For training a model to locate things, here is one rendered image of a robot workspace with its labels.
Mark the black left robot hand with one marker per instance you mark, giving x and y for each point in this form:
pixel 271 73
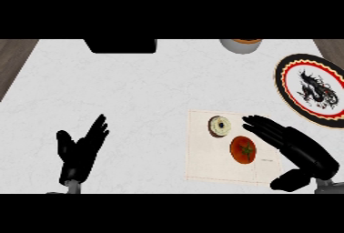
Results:
pixel 83 151

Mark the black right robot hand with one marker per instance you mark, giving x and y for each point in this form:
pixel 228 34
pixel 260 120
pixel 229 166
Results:
pixel 296 151

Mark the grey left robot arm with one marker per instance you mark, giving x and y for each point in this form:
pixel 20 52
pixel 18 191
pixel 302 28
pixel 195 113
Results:
pixel 71 187

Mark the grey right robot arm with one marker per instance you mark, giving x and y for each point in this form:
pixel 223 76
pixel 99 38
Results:
pixel 330 186

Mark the red tomato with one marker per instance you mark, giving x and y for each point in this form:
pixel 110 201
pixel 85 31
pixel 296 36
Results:
pixel 243 149

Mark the beige placemat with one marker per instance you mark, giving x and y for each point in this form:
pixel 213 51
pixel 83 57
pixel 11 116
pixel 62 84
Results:
pixel 210 160

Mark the dragon print plate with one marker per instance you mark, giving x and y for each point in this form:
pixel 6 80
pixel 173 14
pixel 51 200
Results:
pixel 313 91

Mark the cream round pastry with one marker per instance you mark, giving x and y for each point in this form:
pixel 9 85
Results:
pixel 220 126

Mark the black appliance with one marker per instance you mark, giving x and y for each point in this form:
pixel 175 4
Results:
pixel 123 45

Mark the grey cup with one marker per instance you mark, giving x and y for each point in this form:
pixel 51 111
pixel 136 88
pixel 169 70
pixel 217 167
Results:
pixel 241 46

